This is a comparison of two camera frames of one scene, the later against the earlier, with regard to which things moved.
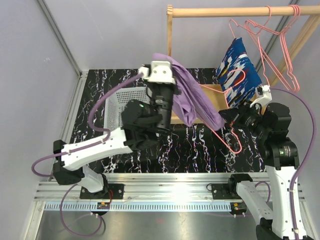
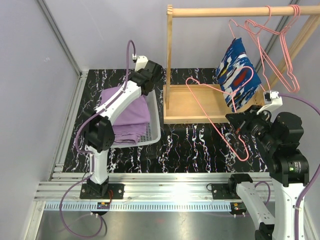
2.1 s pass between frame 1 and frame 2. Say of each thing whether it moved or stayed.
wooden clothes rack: stayed
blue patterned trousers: stayed
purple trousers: moved
